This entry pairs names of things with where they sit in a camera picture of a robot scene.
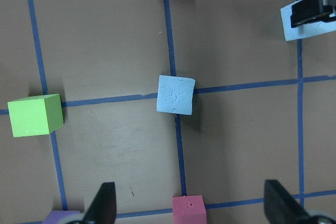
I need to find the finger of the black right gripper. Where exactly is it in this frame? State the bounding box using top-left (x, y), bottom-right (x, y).
top-left (290, 0), bottom-right (335, 28)

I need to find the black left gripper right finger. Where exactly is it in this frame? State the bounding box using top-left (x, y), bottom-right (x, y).
top-left (264, 179), bottom-right (314, 224)

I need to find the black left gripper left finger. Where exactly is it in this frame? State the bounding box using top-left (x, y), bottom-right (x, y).
top-left (81, 182), bottom-right (117, 224)

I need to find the light blue block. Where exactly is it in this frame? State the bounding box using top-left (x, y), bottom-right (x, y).
top-left (156, 75), bottom-right (196, 115)
top-left (280, 1), bottom-right (335, 41)

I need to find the purple block left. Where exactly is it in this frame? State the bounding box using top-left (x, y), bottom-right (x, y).
top-left (41, 210), bottom-right (81, 224)

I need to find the dark pink block bottom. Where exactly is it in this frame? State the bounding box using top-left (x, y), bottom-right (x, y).
top-left (172, 195), bottom-right (207, 224)

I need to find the green block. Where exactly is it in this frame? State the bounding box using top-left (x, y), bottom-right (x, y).
top-left (7, 94), bottom-right (64, 137)

